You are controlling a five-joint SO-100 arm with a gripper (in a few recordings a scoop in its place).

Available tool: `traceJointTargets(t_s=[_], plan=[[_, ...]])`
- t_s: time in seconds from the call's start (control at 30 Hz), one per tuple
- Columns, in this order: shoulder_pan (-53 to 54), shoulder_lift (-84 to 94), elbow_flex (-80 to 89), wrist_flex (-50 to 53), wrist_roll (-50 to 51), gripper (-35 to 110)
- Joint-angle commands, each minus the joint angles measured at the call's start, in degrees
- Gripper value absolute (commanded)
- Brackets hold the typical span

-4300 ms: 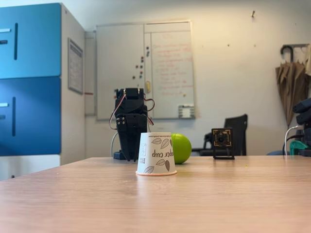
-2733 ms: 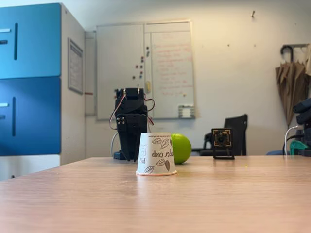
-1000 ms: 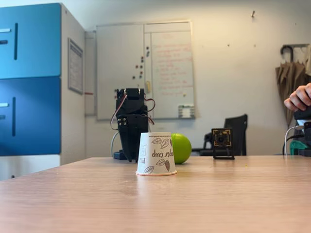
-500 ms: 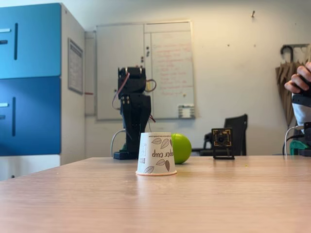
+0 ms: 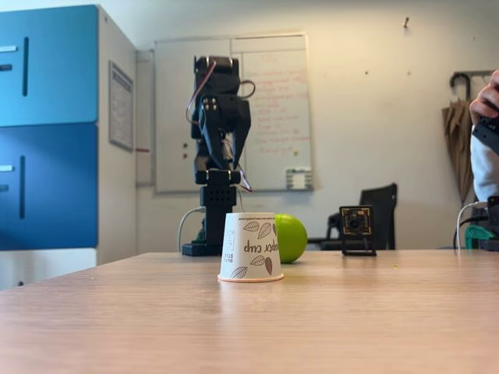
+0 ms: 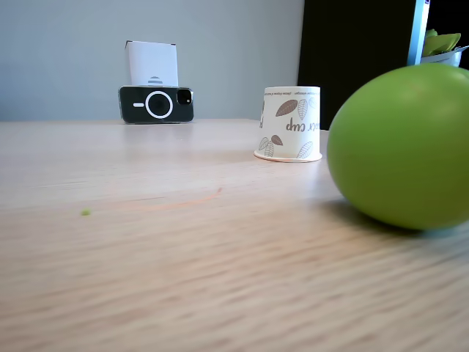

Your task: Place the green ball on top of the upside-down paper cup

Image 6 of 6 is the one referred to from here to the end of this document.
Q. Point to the black smartphone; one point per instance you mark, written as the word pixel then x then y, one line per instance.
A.
pixel 157 104

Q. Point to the black panel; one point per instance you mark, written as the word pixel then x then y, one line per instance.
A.
pixel 348 44

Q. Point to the light blue frame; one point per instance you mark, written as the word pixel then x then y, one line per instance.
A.
pixel 419 29

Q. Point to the green crumb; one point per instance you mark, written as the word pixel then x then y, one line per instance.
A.
pixel 86 212

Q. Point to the white leaf-print paper cup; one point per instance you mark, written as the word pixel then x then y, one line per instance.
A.
pixel 293 124

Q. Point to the bowl with green items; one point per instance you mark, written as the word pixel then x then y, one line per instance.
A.
pixel 441 44

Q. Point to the green ball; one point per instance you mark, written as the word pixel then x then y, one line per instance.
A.
pixel 403 146

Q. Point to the white cardboard box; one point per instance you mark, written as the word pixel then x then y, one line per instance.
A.
pixel 152 62

